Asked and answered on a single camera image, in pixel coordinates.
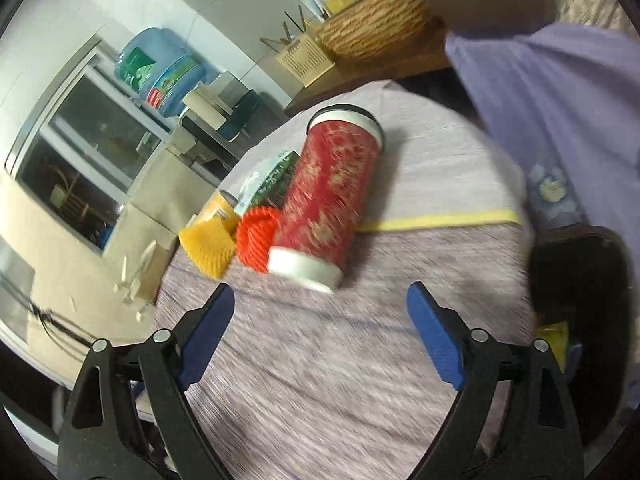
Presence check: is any blue water jug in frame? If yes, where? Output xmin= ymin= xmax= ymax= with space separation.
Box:
xmin=114 ymin=27 xmax=208 ymax=118

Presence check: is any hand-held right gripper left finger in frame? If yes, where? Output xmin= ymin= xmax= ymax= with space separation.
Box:
xmin=57 ymin=282 xmax=236 ymax=480

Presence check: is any black cable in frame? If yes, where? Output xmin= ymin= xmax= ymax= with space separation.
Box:
xmin=0 ymin=280 xmax=96 ymax=361

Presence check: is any red canister with white lid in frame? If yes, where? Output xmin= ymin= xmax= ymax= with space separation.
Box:
xmin=267 ymin=104 xmax=386 ymax=295

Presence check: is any purple floral cloth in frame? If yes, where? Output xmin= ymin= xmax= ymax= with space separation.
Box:
xmin=445 ymin=22 xmax=640 ymax=281

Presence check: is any yellow cylindrical container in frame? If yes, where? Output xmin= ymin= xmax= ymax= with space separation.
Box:
xmin=197 ymin=189 xmax=241 ymax=233

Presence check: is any yellow snack packet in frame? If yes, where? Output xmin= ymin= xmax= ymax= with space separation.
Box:
xmin=536 ymin=321 xmax=571 ymax=368

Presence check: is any woven pattern sink basin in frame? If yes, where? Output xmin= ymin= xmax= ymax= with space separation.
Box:
xmin=315 ymin=0 xmax=433 ymax=61

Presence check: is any grey water dispenser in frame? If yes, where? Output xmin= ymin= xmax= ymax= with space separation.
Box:
xmin=165 ymin=110 xmax=241 ymax=171

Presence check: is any black trash bin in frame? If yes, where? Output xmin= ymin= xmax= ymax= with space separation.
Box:
xmin=527 ymin=225 xmax=633 ymax=446

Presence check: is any beige chopstick holder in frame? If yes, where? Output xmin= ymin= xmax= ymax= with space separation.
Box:
xmin=275 ymin=35 xmax=336 ymax=88

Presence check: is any orange foam fruit net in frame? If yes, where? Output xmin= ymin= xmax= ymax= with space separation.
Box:
xmin=236 ymin=206 xmax=283 ymax=275

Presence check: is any green snack packet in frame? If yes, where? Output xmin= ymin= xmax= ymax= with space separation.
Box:
xmin=235 ymin=150 xmax=301 ymax=213

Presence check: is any dark wooden counter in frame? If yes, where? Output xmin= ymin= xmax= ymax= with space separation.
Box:
xmin=282 ymin=20 xmax=453 ymax=118

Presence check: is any sliding window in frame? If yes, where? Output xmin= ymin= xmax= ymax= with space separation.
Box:
xmin=5 ymin=35 xmax=181 ymax=256

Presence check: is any bundle of chopsticks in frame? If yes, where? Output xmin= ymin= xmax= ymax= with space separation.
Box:
xmin=260 ymin=5 xmax=321 ymax=48

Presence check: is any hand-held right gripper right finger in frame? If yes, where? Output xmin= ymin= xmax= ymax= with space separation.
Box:
xmin=406 ymin=281 xmax=585 ymax=480

